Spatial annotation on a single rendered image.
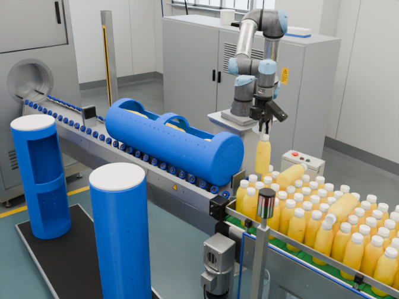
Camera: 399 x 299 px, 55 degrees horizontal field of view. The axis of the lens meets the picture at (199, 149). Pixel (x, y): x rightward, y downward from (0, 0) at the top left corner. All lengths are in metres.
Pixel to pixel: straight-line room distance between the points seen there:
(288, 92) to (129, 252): 2.08
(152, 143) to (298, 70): 1.68
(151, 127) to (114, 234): 0.61
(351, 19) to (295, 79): 1.37
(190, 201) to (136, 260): 0.43
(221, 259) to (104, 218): 0.62
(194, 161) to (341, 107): 3.06
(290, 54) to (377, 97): 1.40
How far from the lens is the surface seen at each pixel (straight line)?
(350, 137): 4.80
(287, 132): 3.63
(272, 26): 2.13
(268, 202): 1.43
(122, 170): 2.04
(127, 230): 2.02
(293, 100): 3.51
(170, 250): 3.11
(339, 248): 1.67
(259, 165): 1.88
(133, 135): 2.28
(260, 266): 1.62
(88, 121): 2.91
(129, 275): 2.21
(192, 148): 1.97
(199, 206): 2.07
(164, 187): 2.23
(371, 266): 1.65
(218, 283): 1.91
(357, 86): 4.63
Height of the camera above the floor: 2.00
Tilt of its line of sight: 25 degrees down
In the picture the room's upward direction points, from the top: 1 degrees clockwise
